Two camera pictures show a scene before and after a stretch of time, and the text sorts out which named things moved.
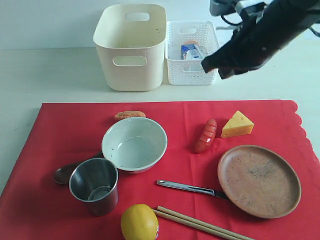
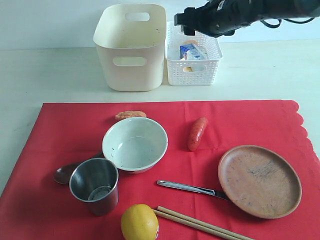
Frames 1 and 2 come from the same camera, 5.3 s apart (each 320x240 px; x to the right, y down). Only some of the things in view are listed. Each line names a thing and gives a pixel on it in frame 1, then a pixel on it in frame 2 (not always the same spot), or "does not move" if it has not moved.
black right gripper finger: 226,72 → 188,30
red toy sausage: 206,137 → 197,133
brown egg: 191,42 does not move
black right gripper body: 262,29 → 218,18
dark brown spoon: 62,175 does not move
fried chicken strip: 128,114 does not move
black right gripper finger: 215,61 → 189,17
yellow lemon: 139,222 does not move
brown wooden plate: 259,181 does not move
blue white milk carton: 190,52 does not move
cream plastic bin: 130,39 does not move
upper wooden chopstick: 205,223 does not move
